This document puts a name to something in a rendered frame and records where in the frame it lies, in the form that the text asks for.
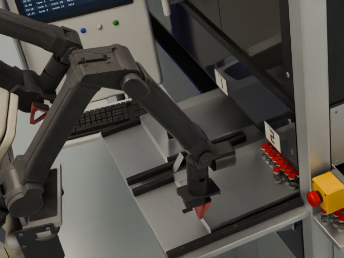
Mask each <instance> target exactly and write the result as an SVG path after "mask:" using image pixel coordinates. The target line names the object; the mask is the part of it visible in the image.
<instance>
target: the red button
mask: <svg viewBox="0 0 344 258"><path fill-rule="evenodd" d="M307 200H308V202H309V204H310V205H311V206H312V207H316V206H319V205H320V204H321V200H320V197H319V195H318V193H317V192H316V191H314V190H313V191H311V192H308V194H307Z"/></svg>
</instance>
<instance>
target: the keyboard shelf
mask: <svg viewBox="0 0 344 258"><path fill-rule="evenodd" d="M129 100H130V101H131V100H132V99H131V98H130V99H126V100H121V101H117V102H113V103H109V102H108V98H105V99H100V100H96V101H92V102H90V103H89V104H88V106H87V107H86V109H85V110H84V112H85V111H90V110H95V109H98V108H99V109H100V108H102V107H106V106H111V105H113V104H115V105H116V104H117V103H120V104H121V102H126V101H129ZM101 139H102V138H101V136H100V133H96V134H92V135H88V136H84V137H80V138H76V139H72V140H68V141H66V143H65V144H64V146H63V148H62V149H65V148H69V147H73V146H77V145H81V144H85V143H89V142H93V141H97V140H101Z"/></svg>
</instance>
